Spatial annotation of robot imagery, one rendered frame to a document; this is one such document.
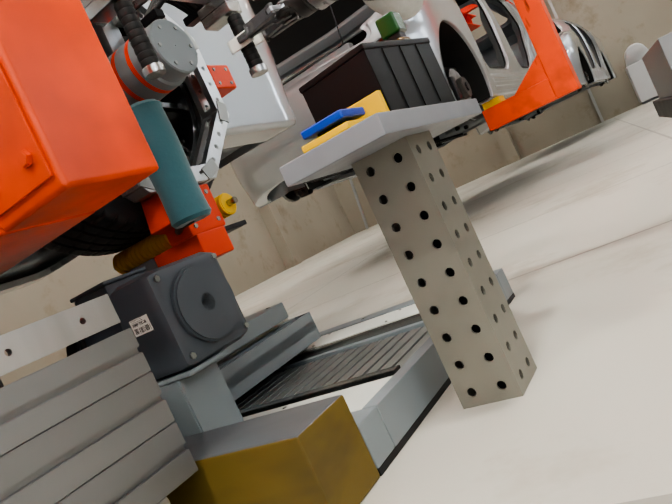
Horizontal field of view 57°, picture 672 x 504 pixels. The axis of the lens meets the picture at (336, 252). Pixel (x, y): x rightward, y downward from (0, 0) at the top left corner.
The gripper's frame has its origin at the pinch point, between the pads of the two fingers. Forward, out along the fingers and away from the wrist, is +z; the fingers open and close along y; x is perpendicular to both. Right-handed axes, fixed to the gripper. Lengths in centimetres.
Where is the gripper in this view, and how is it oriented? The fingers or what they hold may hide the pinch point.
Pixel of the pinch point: (245, 41)
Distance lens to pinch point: 154.6
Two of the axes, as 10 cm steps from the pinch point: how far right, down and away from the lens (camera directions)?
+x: -4.2, -9.1, -0.3
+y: 4.8, -2.5, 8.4
